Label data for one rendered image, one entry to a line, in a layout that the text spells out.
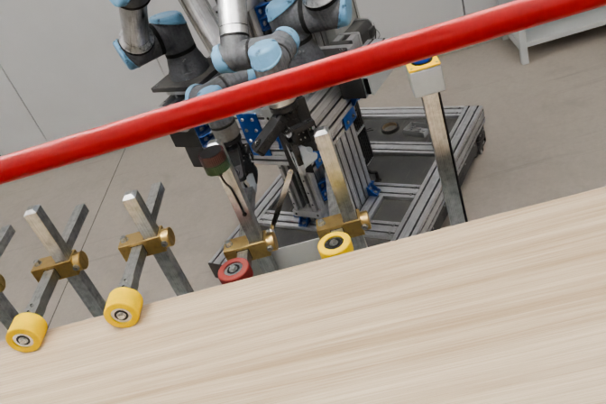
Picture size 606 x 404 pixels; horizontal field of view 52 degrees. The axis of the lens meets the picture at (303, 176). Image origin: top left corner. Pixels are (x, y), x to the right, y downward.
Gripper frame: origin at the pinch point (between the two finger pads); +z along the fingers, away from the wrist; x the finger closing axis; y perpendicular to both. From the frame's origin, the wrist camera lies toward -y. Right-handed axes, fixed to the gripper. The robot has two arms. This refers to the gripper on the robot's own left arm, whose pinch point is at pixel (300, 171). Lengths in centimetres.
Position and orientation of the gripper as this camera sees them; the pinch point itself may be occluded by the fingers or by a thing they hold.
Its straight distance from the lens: 161.7
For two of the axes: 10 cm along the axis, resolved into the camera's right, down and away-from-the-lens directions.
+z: 3.0, 8.0, 5.2
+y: 8.8, -4.4, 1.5
